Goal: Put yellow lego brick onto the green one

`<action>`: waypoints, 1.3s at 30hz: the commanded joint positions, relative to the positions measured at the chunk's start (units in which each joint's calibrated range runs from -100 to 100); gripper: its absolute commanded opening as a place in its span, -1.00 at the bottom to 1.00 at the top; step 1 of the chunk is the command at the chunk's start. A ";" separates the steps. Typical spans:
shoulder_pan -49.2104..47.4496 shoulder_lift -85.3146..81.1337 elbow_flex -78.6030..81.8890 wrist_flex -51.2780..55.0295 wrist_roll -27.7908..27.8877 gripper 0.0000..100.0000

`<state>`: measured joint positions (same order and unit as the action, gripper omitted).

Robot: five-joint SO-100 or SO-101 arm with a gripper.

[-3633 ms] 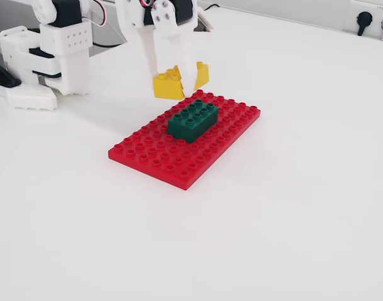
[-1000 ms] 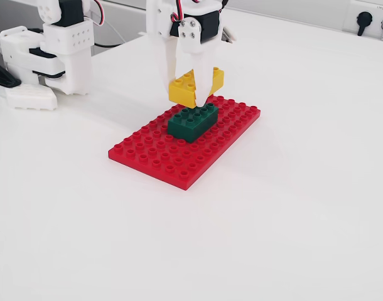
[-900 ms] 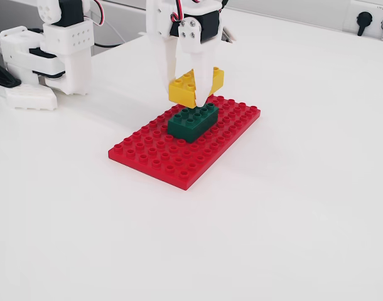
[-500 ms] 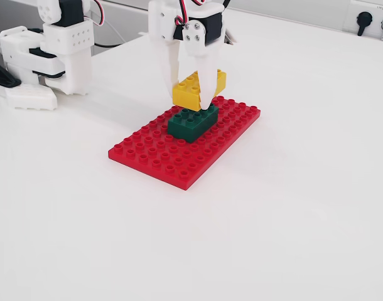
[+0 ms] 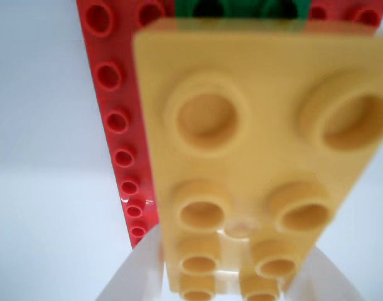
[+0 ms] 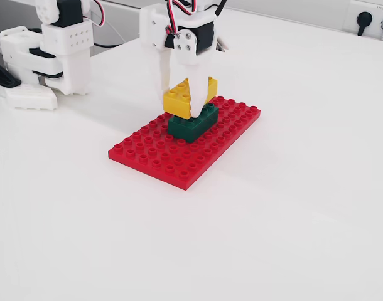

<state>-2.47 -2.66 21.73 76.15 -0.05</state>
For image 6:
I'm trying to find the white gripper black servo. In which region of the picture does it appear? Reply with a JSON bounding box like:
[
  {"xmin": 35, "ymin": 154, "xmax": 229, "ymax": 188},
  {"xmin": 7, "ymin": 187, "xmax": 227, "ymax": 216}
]
[{"xmin": 139, "ymin": 4, "xmax": 218, "ymax": 120}]

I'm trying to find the yellow lego brick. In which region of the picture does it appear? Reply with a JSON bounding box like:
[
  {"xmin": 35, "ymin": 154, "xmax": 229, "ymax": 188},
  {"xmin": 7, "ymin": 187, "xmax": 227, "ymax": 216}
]
[{"xmin": 162, "ymin": 76, "xmax": 218, "ymax": 120}]

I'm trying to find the green lego brick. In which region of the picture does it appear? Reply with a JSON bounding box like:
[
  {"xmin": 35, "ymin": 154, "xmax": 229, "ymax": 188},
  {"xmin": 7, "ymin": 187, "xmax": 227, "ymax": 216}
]
[{"xmin": 167, "ymin": 104, "xmax": 220, "ymax": 144}]

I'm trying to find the red lego baseplate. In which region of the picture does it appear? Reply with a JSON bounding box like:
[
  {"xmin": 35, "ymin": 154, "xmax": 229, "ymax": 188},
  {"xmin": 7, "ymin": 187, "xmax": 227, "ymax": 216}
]
[{"xmin": 108, "ymin": 95, "xmax": 262, "ymax": 191}]

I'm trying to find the black power plug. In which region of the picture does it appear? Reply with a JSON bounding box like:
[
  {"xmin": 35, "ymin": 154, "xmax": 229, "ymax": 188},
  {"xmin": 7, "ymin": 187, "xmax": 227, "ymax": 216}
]
[{"xmin": 356, "ymin": 11, "xmax": 373, "ymax": 36}]

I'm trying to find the red white black servo wire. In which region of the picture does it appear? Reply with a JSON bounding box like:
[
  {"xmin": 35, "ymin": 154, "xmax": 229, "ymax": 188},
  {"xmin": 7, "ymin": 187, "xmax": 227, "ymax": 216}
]
[
  {"xmin": 90, "ymin": 0, "xmax": 105, "ymax": 28},
  {"xmin": 165, "ymin": 0, "xmax": 196, "ymax": 34}
]

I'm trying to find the black power cable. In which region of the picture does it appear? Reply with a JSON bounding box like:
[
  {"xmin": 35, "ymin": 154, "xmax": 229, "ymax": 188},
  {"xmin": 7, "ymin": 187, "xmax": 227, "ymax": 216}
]
[{"xmin": 92, "ymin": 41, "xmax": 124, "ymax": 49}]

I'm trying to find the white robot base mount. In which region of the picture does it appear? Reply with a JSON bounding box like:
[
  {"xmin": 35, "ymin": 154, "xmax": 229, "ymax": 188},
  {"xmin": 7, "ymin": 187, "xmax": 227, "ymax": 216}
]
[{"xmin": 0, "ymin": 82, "xmax": 58, "ymax": 111}]

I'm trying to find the white wall socket strip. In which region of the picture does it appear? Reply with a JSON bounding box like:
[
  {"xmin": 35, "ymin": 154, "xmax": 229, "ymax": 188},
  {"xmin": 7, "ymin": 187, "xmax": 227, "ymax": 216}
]
[{"xmin": 342, "ymin": 0, "xmax": 383, "ymax": 43}]

